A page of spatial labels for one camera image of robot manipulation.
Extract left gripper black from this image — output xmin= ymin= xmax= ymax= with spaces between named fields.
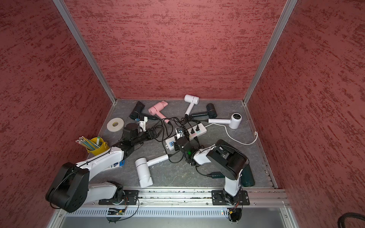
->
xmin=132 ymin=127 xmax=164 ymax=146

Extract white tape roll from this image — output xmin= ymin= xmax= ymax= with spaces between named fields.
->
xmin=106 ymin=117 xmax=125 ymax=132

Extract black hair dryer far left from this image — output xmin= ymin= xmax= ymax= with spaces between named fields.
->
xmin=129 ymin=101 xmax=159 ymax=121

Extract dark green hair dryer back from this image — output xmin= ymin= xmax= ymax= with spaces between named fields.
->
xmin=189 ymin=103 xmax=218 ymax=119

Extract white power strip cable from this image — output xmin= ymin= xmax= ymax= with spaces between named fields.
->
xmin=205 ymin=123 xmax=259 ymax=146

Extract yellow cup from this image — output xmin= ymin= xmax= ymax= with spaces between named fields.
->
xmin=86 ymin=137 xmax=110 ymax=156

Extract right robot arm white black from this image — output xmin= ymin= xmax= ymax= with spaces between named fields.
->
xmin=174 ymin=137 xmax=249 ymax=205

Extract white round hair dryer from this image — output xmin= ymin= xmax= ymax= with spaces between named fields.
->
xmin=208 ymin=113 xmax=242 ymax=129

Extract white hair dryer front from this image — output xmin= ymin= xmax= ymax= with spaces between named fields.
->
xmin=135 ymin=154 xmax=169 ymax=188

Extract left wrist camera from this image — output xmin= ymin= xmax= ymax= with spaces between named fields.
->
xmin=138 ymin=117 xmax=148 ymax=132

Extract white power strip coloured sockets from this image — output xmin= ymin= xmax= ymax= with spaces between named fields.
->
xmin=165 ymin=122 xmax=208 ymax=151

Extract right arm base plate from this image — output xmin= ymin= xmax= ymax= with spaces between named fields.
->
xmin=211 ymin=190 xmax=250 ymax=206

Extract black cable loop corner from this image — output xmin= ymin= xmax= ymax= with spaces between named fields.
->
xmin=337 ymin=212 xmax=365 ymax=228

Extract aluminium front rail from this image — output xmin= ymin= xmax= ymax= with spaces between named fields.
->
xmin=47 ymin=186 xmax=300 ymax=228

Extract pink hair dryer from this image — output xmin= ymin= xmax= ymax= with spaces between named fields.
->
xmin=148 ymin=101 xmax=171 ymax=125

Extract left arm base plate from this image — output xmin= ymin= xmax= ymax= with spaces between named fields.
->
xmin=98 ymin=190 xmax=139 ymax=206

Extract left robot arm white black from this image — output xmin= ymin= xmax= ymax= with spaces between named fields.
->
xmin=45 ymin=123 xmax=163 ymax=212

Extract white square hair dryer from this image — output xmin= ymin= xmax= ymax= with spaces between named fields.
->
xmin=184 ymin=95 xmax=200 ymax=116

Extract bundle of pencils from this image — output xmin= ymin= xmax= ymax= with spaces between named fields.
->
xmin=76 ymin=136 xmax=99 ymax=151

